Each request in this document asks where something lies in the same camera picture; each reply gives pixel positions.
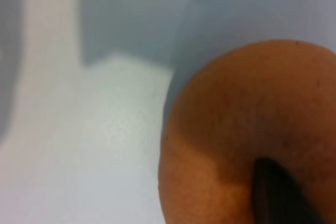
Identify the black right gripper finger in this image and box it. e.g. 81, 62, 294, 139
251, 157, 325, 224

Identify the orange with knobbed top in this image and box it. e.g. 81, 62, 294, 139
158, 39, 336, 224

